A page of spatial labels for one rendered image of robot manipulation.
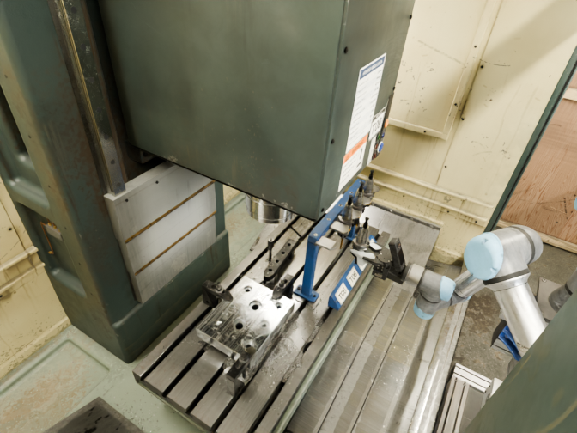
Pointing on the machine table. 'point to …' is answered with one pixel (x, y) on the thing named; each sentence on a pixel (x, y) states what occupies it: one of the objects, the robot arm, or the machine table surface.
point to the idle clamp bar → (279, 260)
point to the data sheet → (365, 100)
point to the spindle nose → (266, 211)
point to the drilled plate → (245, 320)
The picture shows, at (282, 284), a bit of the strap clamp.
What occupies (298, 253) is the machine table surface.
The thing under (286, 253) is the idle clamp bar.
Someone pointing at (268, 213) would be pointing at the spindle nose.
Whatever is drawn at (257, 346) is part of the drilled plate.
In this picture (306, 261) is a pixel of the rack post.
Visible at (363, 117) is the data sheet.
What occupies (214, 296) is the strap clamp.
